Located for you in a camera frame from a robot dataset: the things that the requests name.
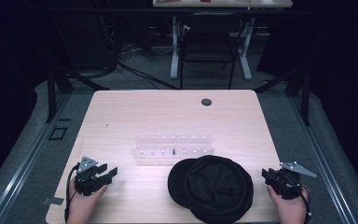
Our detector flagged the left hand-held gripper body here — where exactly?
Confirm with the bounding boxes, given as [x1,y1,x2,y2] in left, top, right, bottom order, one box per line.
[74,156,107,197]

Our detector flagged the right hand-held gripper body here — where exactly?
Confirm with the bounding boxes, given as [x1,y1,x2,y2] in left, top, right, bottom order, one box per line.
[271,161,318,201]

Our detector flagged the person's left hand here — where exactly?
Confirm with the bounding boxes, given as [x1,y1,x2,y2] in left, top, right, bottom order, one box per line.
[66,179,109,224]

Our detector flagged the person's right hand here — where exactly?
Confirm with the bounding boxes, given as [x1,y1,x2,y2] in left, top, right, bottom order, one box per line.
[266,184,310,224]

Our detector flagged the grey tape strip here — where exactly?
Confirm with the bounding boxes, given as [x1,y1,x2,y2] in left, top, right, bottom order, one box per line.
[41,196,65,206]

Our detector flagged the black cloth hat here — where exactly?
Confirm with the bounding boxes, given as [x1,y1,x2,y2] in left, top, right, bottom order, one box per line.
[167,154,255,224]

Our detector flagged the black tape square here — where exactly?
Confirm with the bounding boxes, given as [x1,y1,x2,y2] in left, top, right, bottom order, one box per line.
[48,125,69,141]

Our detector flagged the clear acrylic peg rack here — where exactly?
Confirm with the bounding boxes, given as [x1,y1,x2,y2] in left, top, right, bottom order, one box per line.
[131,133,215,163]

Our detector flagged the black metal stand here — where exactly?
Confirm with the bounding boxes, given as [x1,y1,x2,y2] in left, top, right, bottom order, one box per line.
[254,60,311,127]
[45,64,110,124]

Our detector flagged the black chair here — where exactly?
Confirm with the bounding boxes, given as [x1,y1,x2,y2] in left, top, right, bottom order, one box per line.
[178,12,244,91]

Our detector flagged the white-legged desk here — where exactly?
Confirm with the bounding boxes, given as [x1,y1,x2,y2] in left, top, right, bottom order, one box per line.
[152,0,294,82]

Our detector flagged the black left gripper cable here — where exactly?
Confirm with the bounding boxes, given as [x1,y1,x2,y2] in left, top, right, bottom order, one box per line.
[63,164,79,224]

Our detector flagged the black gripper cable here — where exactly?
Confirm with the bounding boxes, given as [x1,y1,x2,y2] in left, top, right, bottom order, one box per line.
[63,164,79,224]
[279,175,312,224]

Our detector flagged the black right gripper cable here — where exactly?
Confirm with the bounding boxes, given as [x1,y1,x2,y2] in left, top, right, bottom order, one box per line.
[279,175,312,224]

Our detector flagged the aluminium floor rail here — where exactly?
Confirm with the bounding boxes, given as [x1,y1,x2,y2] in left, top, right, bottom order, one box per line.
[288,92,358,224]
[0,92,73,224]

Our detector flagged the black floor cables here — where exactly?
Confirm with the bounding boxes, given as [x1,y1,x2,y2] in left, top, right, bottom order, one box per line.
[105,43,181,91]

